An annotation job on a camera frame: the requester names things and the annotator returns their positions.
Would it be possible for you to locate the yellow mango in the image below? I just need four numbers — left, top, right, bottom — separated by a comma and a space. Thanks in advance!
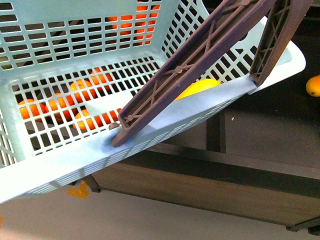
305, 75, 320, 97
175, 78, 221, 100

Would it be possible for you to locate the light blue plastic basket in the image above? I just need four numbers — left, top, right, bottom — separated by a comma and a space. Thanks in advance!
0, 0, 307, 205

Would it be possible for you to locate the orange floor tape marker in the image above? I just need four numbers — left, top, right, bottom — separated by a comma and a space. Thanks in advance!
66, 181, 89, 199

